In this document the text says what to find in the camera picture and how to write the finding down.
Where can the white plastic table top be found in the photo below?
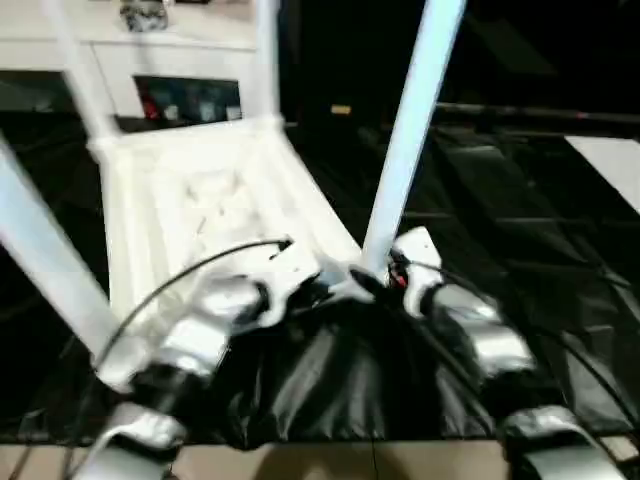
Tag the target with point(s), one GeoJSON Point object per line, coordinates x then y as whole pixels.
{"type": "Point", "coordinates": [200, 200]}

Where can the white plastic table leg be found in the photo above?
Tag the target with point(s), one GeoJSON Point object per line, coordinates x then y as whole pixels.
{"type": "Point", "coordinates": [405, 130]}
{"type": "Point", "coordinates": [50, 260]}
{"type": "Point", "coordinates": [265, 60]}
{"type": "Point", "coordinates": [75, 70]}

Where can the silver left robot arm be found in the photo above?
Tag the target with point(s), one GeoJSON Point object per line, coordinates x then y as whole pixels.
{"type": "Point", "coordinates": [190, 335]}

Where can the black plastic mat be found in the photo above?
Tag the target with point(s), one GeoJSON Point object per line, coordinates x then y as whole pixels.
{"type": "Point", "coordinates": [520, 260]}

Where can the small tan tag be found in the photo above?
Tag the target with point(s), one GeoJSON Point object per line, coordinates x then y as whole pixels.
{"type": "Point", "coordinates": [341, 109]}

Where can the white flat board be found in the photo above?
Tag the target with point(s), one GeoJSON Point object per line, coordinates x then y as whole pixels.
{"type": "Point", "coordinates": [610, 170]}

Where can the white glass-door cabinet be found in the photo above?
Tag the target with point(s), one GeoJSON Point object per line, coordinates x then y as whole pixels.
{"type": "Point", "coordinates": [150, 50]}

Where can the crumpled grey object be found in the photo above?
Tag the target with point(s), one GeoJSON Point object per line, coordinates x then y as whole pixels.
{"type": "Point", "coordinates": [145, 14]}

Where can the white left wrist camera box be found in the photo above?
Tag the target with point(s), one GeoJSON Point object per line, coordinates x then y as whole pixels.
{"type": "Point", "coordinates": [290, 268]}

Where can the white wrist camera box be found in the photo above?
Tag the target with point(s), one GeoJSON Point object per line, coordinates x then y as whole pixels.
{"type": "Point", "coordinates": [290, 268]}
{"type": "Point", "coordinates": [418, 255]}

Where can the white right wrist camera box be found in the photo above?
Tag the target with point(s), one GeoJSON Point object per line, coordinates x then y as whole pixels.
{"type": "Point", "coordinates": [418, 255]}

